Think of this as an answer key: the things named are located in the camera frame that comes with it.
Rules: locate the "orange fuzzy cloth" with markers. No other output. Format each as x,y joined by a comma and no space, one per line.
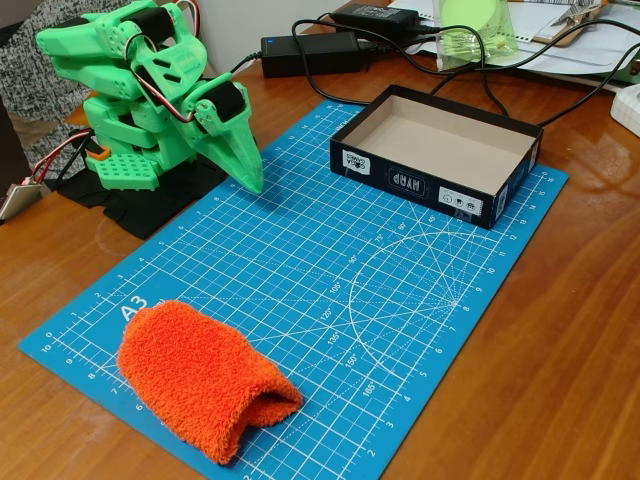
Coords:
200,375

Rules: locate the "green 3D-printed robot arm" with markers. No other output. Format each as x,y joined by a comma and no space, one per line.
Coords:
120,75

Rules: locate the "green plastic part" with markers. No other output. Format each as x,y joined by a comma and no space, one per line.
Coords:
629,74

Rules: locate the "black power adapter blue light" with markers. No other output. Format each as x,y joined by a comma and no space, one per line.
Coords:
315,55

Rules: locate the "orange clamp piece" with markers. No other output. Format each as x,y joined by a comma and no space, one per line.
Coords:
97,153

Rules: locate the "blue A3 cutting mat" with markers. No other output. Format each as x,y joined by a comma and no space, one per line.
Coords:
300,275

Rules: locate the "slim black power adapter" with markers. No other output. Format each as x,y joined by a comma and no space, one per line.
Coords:
375,15

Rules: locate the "grey knit fabric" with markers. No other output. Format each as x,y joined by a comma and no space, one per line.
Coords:
30,100

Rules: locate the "black cardboard box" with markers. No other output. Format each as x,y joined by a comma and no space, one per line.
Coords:
430,192

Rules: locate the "small silver controller board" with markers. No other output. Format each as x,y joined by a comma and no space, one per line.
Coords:
19,200

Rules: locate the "green translucent plastic bag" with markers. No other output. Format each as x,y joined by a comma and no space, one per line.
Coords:
475,30

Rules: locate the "white paper stack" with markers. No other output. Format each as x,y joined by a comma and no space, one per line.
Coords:
560,60

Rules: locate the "white plastic device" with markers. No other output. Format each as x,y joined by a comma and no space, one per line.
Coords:
627,110

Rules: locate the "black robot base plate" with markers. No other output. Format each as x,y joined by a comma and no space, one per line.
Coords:
145,210

